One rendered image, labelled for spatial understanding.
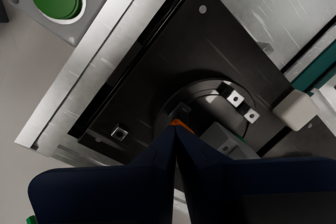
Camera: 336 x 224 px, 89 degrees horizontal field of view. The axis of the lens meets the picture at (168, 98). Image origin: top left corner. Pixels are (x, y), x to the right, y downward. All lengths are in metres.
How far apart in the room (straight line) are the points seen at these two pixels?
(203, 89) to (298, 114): 0.15
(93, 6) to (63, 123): 0.15
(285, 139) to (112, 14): 0.31
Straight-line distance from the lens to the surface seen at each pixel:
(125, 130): 0.22
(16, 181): 0.51
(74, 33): 0.22
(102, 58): 0.21
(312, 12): 0.36
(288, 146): 0.36
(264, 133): 0.31
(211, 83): 0.20
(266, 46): 0.26
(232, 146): 0.17
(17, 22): 0.35
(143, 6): 0.21
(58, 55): 0.34
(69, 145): 0.27
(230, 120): 0.24
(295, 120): 0.30
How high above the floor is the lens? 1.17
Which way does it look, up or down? 65 degrees down
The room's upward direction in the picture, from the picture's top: 158 degrees clockwise
